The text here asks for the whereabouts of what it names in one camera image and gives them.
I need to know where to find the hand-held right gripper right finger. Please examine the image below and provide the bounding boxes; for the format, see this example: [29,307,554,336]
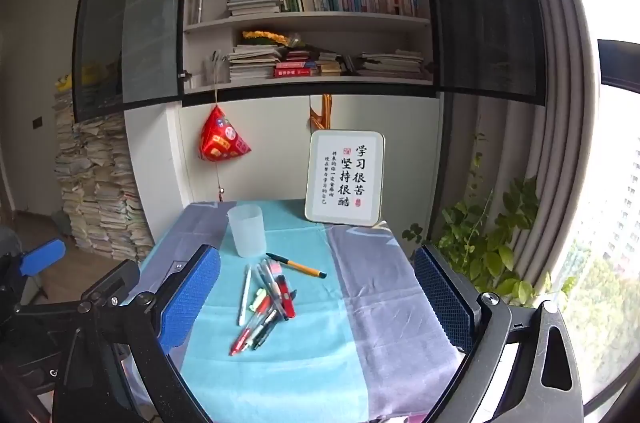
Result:
[411,243,583,423]

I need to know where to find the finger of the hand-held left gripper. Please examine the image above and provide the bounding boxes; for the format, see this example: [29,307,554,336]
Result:
[19,238,67,276]
[82,259,142,304]

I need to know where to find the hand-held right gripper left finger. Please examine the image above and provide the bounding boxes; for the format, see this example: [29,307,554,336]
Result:
[52,244,222,423]

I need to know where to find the white gel pen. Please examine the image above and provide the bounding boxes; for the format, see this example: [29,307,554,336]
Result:
[238,265,252,327]

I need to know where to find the pile of mixed pens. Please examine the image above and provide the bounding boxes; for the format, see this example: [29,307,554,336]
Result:
[229,258,300,357]

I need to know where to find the translucent plastic cup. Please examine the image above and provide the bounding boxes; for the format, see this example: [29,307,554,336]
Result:
[227,204,266,259]

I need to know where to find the yellow ballpoint pen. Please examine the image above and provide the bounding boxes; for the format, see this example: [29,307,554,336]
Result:
[265,252,328,279]

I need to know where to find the green potted plant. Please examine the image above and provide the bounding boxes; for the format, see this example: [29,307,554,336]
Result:
[402,133,576,309]

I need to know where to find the tall pile of paper booklets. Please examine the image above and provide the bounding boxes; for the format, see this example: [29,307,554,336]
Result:
[52,90,155,261]

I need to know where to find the blue and purple tablecloth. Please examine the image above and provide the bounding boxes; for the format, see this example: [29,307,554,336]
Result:
[120,199,466,423]

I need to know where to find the framed calligraphy sign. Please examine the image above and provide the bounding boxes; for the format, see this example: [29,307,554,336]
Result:
[304,130,385,227]

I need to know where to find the red pyramid hanging ornament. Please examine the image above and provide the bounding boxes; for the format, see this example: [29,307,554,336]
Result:
[198,104,252,162]

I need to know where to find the yellow plush toy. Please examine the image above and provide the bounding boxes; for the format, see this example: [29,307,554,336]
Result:
[56,62,103,92]

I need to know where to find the grey curtain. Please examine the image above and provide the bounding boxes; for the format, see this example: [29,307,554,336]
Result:
[472,0,603,289]

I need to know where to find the orange striped ribbon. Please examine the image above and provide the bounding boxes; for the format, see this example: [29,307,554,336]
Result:
[308,94,333,134]

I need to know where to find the clear pen holder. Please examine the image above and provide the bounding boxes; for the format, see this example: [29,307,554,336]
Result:
[202,50,229,86]

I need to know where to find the wide stack of grey booklets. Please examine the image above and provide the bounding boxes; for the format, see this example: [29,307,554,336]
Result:
[356,49,427,79]

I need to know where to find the thick stack of workbooks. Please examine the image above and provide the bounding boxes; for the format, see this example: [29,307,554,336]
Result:
[228,44,284,82]

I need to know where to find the glass cabinet door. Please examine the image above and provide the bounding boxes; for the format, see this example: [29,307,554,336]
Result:
[72,0,202,122]
[414,0,549,106]

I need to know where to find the stack of red books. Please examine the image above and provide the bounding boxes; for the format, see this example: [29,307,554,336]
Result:
[273,61,319,78]

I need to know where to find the stack of brown books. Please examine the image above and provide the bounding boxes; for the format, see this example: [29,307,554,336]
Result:
[317,52,347,76]

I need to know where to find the yellow artificial flowers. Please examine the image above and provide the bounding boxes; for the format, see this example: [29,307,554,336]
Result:
[242,30,290,47]

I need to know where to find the small stack of white books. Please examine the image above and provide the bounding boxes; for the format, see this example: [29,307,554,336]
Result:
[226,0,282,18]

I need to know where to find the white bookshelf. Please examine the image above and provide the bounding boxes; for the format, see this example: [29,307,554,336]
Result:
[180,0,442,98]

